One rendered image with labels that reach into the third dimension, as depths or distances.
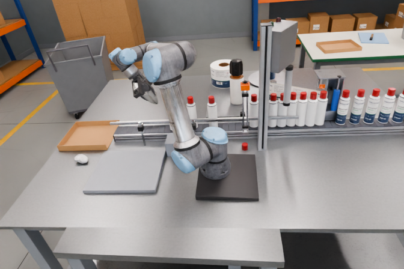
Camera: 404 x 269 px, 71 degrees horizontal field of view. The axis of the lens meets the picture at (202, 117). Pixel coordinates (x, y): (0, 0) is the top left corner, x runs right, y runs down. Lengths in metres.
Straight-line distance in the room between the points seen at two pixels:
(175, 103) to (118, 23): 3.79
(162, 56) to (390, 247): 1.69
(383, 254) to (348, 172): 0.67
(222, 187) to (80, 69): 2.57
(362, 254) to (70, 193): 1.63
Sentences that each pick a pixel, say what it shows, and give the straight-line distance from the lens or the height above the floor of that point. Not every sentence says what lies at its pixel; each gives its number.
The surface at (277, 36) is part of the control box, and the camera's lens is 1.28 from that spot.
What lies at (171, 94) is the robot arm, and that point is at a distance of 1.12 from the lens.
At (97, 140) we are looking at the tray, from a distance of 1.87.
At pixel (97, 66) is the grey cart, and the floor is 0.67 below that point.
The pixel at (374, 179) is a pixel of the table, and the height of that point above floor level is 0.83.
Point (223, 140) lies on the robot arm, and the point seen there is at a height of 1.07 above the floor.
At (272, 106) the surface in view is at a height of 1.02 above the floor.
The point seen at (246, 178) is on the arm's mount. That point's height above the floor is 0.85.
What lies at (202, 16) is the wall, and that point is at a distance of 6.03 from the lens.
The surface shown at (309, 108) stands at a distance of 1.64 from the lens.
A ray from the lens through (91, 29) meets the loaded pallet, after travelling 5.00.
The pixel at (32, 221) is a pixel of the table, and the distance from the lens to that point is 1.55.
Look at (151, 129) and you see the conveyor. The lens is 1.74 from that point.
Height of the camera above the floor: 1.84
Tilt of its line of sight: 33 degrees down
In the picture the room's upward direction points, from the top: 6 degrees counter-clockwise
